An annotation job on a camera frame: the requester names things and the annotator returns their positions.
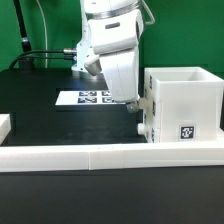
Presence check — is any black cable with connector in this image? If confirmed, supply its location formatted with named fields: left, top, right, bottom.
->
left=9, top=48, right=78, bottom=70

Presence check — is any white drawer cabinet box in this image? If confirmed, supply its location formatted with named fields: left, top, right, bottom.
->
left=143, top=67, right=224, bottom=143

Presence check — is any white thin cable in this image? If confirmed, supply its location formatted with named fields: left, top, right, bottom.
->
left=35, top=0, right=49, bottom=69

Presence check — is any white block at left edge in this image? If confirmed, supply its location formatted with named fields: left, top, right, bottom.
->
left=0, top=114, right=11, bottom=145

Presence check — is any printed marker sheet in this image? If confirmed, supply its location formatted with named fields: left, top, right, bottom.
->
left=56, top=90, right=115, bottom=106

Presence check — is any white front drawer tray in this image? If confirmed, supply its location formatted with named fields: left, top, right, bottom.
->
left=137, top=123, right=155, bottom=143

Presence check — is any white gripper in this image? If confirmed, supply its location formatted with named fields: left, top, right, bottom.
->
left=84, top=9, right=144, bottom=113

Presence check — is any black vertical pole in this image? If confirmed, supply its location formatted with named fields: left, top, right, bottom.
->
left=13, top=0, right=34, bottom=70

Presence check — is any white L-shaped boundary fence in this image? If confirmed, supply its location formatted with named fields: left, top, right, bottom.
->
left=0, top=141, right=224, bottom=173

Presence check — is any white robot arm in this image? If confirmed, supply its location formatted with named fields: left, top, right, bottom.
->
left=72, top=0, right=155, bottom=112

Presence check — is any white drawer tray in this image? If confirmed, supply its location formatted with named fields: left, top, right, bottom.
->
left=137, top=123, right=155, bottom=143
left=138, top=98, right=156, bottom=116

